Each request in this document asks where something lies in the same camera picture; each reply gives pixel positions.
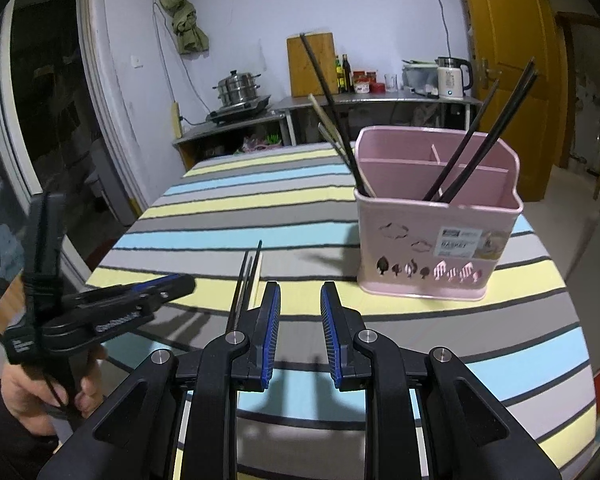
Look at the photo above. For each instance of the person's left hand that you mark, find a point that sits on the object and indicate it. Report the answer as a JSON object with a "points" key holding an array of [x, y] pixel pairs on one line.
{"points": [[17, 392]]}

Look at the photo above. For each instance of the red lid jar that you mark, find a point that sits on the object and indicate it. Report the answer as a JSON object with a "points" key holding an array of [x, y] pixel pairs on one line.
{"points": [[361, 84]]}

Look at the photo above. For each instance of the white electric kettle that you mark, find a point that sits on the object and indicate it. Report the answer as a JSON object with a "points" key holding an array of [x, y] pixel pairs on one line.
{"points": [[452, 80]]}

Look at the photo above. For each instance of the white sliding door frame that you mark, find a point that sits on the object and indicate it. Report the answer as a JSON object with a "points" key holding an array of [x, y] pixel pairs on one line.
{"points": [[107, 85]]}

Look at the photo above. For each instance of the pink plastic utensil basket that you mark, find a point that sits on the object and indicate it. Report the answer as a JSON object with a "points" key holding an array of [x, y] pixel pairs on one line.
{"points": [[420, 245]]}

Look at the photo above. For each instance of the steel steamer pot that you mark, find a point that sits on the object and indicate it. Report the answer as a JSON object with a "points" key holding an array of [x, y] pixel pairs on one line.
{"points": [[237, 90]]}

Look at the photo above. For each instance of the red round container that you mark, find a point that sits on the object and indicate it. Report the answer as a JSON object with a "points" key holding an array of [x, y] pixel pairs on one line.
{"points": [[377, 87]]}

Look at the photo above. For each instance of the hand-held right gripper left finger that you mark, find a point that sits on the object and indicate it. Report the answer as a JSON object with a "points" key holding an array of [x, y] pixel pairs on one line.
{"points": [[269, 335]]}

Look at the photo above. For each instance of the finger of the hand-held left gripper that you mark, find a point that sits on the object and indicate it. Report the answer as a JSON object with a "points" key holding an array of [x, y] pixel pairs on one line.
{"points": [[120, 290], [177, 287]]}

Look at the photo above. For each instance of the yellow power strip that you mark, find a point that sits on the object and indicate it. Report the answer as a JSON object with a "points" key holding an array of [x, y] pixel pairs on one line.
{"points": [[176, 120]]}

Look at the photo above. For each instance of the white wall switch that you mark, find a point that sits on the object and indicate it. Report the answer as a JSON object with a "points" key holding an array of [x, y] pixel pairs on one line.
{"points": [[137, 61]]}

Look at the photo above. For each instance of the low steel counter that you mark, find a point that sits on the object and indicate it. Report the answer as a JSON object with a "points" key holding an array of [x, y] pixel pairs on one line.
{"points": [[215, 132]]}

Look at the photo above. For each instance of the green hanging cloth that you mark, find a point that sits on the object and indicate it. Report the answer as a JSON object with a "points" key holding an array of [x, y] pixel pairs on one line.
{"points": [[185, 25]]}

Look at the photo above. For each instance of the clear glass cup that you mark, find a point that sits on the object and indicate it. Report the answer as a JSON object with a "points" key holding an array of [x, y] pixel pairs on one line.
{"points": [[390, 83]]}

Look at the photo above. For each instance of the dark oil bottle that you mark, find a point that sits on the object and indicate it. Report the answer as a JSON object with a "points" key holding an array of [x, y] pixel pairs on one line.
{"points": [[338, 77], [347, 77]]}

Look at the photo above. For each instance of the yellow wooden door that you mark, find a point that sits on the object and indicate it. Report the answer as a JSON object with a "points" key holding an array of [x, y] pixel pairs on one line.
{"points": [[520, 25]]}

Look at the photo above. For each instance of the long steel counter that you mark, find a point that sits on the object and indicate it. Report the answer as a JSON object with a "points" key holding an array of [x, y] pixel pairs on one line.
{"points": [[380, 100]]}

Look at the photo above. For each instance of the person's left forearm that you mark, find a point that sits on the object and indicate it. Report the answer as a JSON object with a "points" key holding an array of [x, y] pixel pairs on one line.
{"points": [[10, 450]]}

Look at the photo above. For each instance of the black induction cooker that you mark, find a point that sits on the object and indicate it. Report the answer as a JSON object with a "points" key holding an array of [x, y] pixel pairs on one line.
{"points": [[237, 112]]}

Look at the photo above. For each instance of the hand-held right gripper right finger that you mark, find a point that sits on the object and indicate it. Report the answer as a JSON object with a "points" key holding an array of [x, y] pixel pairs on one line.
{"points": [[331, 335]]}

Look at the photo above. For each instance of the grey rice cooker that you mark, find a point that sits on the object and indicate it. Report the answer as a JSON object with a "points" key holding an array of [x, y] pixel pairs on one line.
{"points": [[419, 77]]}

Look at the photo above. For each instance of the wooden cutting board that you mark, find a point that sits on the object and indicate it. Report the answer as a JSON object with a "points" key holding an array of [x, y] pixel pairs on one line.
{"points": [[300, 75]]}

